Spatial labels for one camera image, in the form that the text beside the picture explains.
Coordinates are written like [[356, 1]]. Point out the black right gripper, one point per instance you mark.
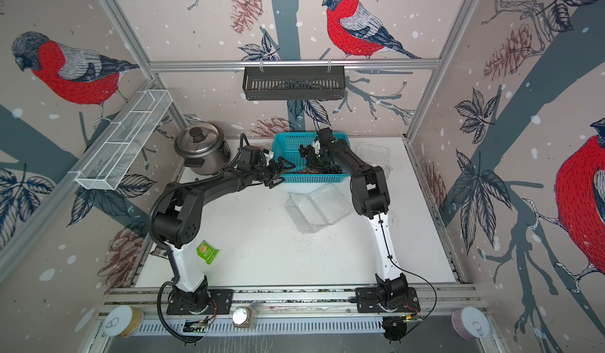
[[313, 155]]

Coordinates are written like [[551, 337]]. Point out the small silver round can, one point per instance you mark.
[[243, 317]]

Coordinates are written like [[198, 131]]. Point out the brown snack bar wrapper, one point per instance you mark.
[[159, 252]]

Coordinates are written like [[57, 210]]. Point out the white wire shelf basket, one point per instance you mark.
[[112, 160]]

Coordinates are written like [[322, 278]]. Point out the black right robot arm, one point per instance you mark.
[[371, 199]]

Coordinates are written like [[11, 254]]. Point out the green snack packet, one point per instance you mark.
[[207, 252]]

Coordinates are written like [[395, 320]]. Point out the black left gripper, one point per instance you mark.
[[280, 166]]

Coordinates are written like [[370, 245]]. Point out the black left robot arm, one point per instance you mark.
[[175, 217]]

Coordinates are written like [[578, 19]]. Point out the clear clamshell container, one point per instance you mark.
[[313, 211], [375, 155]]

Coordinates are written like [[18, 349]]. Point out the black hanging wire basket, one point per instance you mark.
[[294, 83]]

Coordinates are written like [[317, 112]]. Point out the stainless steel rice cooker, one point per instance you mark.
[[203, 148]]

